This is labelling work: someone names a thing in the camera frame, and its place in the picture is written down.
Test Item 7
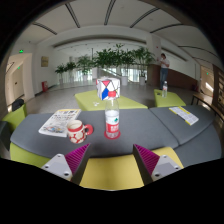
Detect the person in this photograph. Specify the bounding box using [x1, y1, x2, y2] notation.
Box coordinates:
[159, 53, 171, 90]

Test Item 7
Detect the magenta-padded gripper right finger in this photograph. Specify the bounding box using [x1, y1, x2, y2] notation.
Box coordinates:
[132, 143, 184, 186]

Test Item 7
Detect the yellow and white leaflet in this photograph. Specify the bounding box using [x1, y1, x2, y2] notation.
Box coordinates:
[168, 106, 200, 127]

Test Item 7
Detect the dark wooden bench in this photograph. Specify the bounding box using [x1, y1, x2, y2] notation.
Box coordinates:
[191, 92, 224, 123]

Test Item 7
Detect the flat round red coaster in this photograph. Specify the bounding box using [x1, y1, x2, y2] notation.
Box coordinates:
[103, 130, 122, 140]

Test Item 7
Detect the wide lime green low table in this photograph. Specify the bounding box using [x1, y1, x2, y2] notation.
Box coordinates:
[74, 89, 149, 112]

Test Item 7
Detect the clear red-capped water bottle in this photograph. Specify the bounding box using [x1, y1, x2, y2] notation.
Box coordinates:
[103, 90, 121, 139]

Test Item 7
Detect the framed wall picture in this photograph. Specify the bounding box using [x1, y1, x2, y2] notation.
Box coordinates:
[40, 55, 50, 68]

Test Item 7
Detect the red and white patterned mug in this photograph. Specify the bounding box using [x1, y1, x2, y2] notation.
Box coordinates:
[66, 119, 95, 145]

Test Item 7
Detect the printed magazine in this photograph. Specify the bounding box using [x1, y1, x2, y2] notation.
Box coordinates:
[38, 108, 82, 138]

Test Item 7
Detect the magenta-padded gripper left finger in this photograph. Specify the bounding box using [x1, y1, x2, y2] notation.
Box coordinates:
[40, 143, 92, 186]

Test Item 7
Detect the red floor cabinet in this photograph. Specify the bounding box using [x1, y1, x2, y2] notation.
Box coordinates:
[41, 80, 49, 93]

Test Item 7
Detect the lime green seat block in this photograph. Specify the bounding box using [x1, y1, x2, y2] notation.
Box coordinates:
[1, 103, 28, 133]

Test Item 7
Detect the dark grey chair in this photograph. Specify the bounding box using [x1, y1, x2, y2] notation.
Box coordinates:
[0, 120, 13, 151]

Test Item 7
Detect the group of potted green plants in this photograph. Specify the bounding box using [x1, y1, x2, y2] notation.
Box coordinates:
[54, 43, 156, 86]

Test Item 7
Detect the black bag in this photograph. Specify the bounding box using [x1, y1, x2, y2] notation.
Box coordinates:
[11, 98, 25, 112]

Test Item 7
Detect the small clear plastic bottle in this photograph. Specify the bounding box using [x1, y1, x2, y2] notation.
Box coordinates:
[161, 80, 168, 98]

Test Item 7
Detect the white red blue geometric box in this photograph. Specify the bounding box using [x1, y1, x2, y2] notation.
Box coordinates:
[95, 77, 121, 101]

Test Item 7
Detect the small lime green low table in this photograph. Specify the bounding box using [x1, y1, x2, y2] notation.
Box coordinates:
[153, 88, 187, 108]

